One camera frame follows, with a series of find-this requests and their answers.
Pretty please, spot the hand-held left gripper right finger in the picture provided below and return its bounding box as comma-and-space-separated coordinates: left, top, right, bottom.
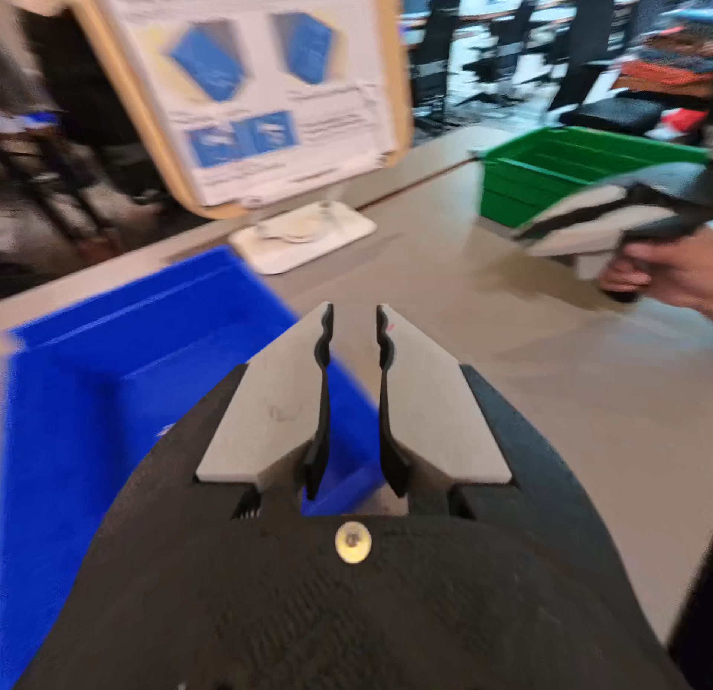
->
376, 304, 513, 498

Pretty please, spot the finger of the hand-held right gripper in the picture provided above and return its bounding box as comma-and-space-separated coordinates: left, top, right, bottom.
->
514, 162, 709, 240
525, 202, 679, 282

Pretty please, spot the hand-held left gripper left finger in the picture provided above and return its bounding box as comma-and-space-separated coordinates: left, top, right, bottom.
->
195, 302, 335, 500

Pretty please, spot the green plastic bin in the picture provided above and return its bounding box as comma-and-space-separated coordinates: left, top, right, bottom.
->
478, 126, 712, 229

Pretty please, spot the blue plastic bin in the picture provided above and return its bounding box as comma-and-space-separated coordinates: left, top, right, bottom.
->
0, 246, 386, 690

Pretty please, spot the person's right hand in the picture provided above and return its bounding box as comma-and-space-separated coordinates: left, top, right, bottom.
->
598, 226, 713, 324

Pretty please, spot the black office chair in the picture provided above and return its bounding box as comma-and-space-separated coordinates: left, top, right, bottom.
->
548, 0, 665, 137
408, 0, 464, 136
462, 0, 552, 108

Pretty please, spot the stack of folded cloths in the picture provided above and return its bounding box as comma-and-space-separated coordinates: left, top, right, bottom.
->
613, 9, 713, 99

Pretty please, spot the instruction sign on stand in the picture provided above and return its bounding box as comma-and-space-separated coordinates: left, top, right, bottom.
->
0, 0, 416, 276

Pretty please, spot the white instruction sheet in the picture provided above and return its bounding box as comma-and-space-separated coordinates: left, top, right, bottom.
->
92, 0, 400, 207

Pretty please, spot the person's leg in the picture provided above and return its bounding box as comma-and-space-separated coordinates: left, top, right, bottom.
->
665, 556, 713, 690

